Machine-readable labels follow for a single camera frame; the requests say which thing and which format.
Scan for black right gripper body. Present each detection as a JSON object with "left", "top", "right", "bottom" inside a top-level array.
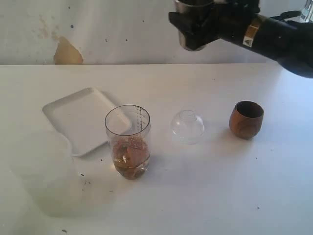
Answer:
[{"left": 205, "top": 0, "right": 261, "bottom": 42}]

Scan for stainless steel cup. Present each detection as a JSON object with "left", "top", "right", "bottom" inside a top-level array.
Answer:
[{"left": 174, "top": 0, "right": 214, "bottom": 41}]

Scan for brown wooden cup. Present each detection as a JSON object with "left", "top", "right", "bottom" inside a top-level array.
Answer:
[{"left": 229, "top": 100, "right": 264, "bottom": 140}]

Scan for brown chunks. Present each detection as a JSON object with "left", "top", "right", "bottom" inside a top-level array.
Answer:
[{"left": 112, "top": 138, "right": 150, "bottom": 180}]

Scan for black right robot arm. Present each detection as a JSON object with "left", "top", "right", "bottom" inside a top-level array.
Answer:
[{"left": 168, "top": 0, "right": 313, "bottom": 78}]

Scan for clear dome lid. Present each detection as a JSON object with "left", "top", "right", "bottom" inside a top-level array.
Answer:
[{"left": 170, "top": 110, "right": 205, "bottom": 144}]

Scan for clear plastic measuring cup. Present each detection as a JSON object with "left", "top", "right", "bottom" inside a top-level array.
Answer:
[{"left": 104, "top": 104, "right": 151, "bottom": 180}]

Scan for white rectangular tray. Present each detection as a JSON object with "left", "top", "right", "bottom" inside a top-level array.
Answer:
[{"left": 42, "top": 88, "right": 116, "bottom": 157}]

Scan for translucent plastic container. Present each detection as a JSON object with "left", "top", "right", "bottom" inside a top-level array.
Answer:
[{"left": 7, "top": 131, "right": 83, "bottom": 217}]

